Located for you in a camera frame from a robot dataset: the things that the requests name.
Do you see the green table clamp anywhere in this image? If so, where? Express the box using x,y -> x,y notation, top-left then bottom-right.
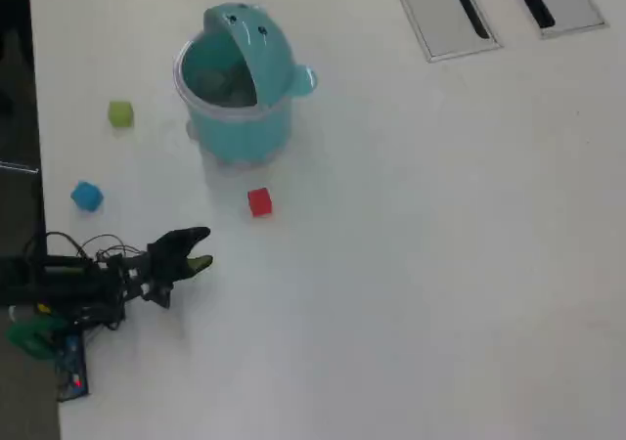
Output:
5,315 -> 69,362

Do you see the blue controller circuit board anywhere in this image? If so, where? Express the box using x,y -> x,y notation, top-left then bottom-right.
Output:
54,334 -> 91,403

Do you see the office chair base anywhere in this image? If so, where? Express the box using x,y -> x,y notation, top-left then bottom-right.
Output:
0,159 -> 40,175

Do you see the red lego block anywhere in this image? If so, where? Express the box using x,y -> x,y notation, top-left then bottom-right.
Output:
246,187 -> 274,218

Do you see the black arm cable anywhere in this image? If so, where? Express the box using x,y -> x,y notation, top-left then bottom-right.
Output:
46,231 -> 148,265

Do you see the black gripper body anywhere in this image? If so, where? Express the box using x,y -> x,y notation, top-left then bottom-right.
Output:
118,246 -> 175,309

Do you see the blue lego block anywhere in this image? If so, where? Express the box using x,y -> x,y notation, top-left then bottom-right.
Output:
70,180 -> 105,213

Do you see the green lego block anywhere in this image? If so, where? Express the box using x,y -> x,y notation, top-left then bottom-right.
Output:
108,100 -> 135,129

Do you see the metal table cable cover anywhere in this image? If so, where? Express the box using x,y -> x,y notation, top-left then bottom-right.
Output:
388,0 -> 504,64
488,0 -> 610,40

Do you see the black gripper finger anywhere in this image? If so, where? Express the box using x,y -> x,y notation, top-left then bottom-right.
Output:
148,226 -> 212,266
168,254 -> 215,289

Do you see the teal bin with lid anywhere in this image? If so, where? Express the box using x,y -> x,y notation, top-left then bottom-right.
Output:
171,2 -> 320,163

